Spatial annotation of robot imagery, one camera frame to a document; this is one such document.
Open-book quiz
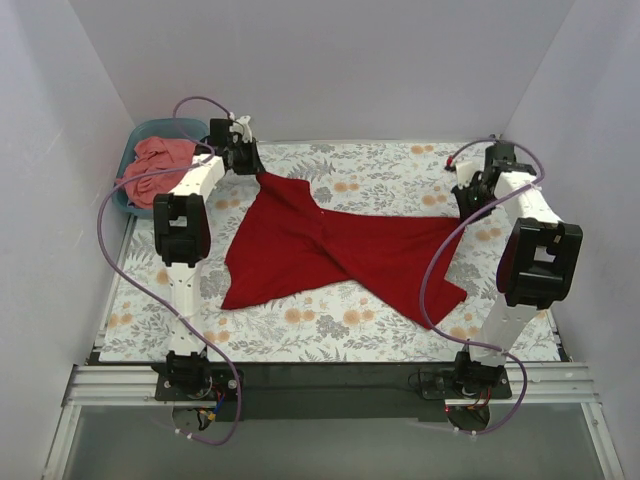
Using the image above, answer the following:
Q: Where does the dark red t shirt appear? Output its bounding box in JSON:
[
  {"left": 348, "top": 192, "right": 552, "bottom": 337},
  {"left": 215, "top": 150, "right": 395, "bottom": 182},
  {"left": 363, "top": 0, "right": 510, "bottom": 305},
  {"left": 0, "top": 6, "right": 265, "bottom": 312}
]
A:
[{"left": 222, "top": 173, "right": 467, "bottom": 325}]

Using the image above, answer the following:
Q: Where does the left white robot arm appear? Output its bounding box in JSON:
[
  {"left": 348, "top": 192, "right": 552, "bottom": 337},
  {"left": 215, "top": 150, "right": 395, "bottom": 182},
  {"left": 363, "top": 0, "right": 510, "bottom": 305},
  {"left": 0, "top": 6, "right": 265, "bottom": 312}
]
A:
[{"left": 153, "top": 115, "right": 264, "bottom": 400}]

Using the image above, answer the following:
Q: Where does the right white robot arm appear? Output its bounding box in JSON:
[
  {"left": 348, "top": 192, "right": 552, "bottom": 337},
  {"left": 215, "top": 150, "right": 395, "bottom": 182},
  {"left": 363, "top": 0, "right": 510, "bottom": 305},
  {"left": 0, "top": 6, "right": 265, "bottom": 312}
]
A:
[{"left": 445, "top": 141, "right": 583, "bottom": 398}]

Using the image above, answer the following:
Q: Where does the blue plastic basket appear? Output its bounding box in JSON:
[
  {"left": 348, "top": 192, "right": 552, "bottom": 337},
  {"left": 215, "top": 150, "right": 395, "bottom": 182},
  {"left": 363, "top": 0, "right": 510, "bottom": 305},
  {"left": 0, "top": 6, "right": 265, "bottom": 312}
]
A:
[{"left": 112, "top": 118, "right": 209, "bottom": 219}]

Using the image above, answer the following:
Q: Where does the pink t shirt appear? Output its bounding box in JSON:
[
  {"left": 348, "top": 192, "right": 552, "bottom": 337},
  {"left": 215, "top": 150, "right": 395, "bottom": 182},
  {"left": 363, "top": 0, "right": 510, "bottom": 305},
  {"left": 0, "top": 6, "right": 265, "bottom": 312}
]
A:
[{"left": 119, "top": 136, "right": 196, "bottom": 209}]

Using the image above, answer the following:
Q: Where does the floral patterned table mat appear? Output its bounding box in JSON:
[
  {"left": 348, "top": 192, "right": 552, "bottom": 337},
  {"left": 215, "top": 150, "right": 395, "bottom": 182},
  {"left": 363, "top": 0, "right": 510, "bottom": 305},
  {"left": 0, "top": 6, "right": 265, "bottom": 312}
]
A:
[{"left": 99, "top": 142, "right": 511, "bottom": 362}]

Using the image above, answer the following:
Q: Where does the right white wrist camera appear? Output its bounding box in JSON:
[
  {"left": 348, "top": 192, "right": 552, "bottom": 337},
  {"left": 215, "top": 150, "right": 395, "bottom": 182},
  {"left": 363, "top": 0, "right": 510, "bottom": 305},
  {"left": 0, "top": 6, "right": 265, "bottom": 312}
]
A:
[{"left": 445, "top": 157, "right": 478, "bottom": 189}]

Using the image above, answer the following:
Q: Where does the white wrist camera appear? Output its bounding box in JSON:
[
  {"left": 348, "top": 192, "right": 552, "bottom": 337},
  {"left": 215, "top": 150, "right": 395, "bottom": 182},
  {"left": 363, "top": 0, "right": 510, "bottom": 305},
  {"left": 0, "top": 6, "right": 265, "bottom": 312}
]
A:
[
  {"left": 445, "top": 157, "right": 478, "bottom": 189},
  {"left": 229, "top": 115, "right": 254, "bottom": 143}
]

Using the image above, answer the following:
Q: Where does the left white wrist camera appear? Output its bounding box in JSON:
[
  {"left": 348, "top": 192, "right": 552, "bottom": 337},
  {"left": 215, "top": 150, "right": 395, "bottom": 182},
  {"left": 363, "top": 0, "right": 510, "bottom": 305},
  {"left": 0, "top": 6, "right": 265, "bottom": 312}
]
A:
[{"left": 229, "top": 115, "right": 254, "bottom": 143}]

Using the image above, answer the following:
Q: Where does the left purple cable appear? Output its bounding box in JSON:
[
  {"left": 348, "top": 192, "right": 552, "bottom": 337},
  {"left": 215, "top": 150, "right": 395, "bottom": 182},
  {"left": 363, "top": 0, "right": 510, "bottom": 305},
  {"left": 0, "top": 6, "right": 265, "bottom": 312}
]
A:
[{"left": 96, "top": 95, "right": 244, "bottom": 446}]

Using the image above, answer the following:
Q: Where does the purple cable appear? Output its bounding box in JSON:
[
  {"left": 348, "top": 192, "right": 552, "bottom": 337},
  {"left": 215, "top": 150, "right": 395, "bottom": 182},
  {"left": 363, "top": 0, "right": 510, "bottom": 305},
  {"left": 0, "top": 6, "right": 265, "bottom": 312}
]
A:
[
  {"left": 96, "top": 95, "right": 244, "bottom": 446},
  {"left": 418, "top": 139, "right": 546, "bottom": 437}
]

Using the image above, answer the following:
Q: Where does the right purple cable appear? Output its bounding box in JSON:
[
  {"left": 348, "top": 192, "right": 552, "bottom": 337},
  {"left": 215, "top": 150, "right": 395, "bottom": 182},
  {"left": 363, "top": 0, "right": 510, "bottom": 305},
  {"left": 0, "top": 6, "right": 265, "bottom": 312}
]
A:
[{"left": 418, "top": 139, "right": 546, "bottom": 437}]

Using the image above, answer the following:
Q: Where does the aluminium frame rail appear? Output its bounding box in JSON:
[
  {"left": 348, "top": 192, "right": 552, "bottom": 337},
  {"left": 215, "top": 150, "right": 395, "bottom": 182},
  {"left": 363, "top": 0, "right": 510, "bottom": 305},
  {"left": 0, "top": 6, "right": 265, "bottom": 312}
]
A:
[{"left": 44, "top": 363, "right": 176, "bottom": 476}]

